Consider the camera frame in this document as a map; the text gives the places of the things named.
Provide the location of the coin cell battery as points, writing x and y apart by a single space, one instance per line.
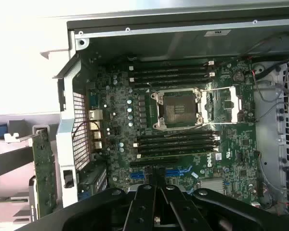
238 76

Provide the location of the green motherboard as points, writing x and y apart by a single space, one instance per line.
118 101

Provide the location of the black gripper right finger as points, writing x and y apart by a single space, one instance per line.
187 211

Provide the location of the open metal socket cover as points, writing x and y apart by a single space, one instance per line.
234 106

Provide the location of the CPU socket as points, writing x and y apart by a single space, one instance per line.
180 109

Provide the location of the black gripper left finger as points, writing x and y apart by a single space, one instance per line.
139 207

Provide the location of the open black PC case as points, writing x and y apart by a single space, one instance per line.
159 45

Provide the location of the silver chipset heat sink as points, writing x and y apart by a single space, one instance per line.
212 186

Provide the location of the blue expansion slot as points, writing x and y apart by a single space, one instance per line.
137 175

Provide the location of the black expansion slot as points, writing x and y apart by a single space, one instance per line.
154 161

